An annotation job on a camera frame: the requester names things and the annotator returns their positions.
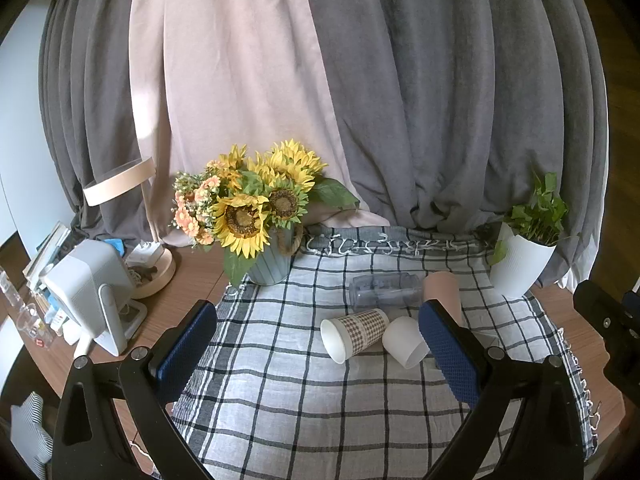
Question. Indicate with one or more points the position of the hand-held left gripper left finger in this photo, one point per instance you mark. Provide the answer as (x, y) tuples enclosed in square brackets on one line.
[(186, 347)]

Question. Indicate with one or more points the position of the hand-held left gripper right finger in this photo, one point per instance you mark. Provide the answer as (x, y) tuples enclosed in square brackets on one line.
[(447, 347)]

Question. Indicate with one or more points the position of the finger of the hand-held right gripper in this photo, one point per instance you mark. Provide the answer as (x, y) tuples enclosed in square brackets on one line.
[(617, 330)]

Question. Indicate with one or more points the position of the white paper cup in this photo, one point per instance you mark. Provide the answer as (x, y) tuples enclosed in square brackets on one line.
[(402, 337)]

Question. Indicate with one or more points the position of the pink paper cup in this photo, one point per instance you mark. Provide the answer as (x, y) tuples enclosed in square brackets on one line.
[(442, 287)]

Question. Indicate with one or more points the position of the clear plastic cup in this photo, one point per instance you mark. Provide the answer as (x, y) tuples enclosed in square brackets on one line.
[(382, 290)]

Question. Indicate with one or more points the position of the checked brown paper cup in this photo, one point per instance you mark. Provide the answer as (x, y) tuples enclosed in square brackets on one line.
[(360, 332)]

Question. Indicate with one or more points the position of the white charger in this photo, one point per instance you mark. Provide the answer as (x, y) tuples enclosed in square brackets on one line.
[(149, 252)]

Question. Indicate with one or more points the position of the white plant pot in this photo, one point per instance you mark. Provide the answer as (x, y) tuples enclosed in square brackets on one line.
[(520, 265)]

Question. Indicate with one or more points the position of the ribbed grey-blue vase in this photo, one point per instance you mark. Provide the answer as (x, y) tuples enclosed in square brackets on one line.
[(270, 265)]

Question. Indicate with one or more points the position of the white projector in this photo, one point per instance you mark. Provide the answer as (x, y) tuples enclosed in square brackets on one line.
[(85, 285)]

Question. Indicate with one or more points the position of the blue box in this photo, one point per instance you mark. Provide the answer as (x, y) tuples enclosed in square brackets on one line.
[(116, 247)]

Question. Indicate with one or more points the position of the checked grey tablecloth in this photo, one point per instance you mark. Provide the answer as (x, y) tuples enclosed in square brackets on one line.
[(300, 400)]

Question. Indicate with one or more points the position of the green potted plant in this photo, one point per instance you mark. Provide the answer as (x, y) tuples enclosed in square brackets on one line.
[(542, 215)]

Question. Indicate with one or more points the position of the sunflower bouquet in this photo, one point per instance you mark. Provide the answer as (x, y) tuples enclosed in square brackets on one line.
[(245, 217)]

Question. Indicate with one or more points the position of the clear plastic holder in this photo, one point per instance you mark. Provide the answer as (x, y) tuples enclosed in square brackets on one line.
[(25, 320)]

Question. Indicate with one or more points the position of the row of books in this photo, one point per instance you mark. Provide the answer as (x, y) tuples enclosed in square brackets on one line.
[(47, 250)]

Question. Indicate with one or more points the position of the striped cushion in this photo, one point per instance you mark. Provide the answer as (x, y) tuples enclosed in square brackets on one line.
[(30, 427)]

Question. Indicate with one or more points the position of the grey curtain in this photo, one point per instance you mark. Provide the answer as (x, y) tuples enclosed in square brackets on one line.
[(450, 85)]

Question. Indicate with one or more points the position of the pink curtain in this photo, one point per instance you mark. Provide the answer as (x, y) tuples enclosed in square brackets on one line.
[(225, 70)]

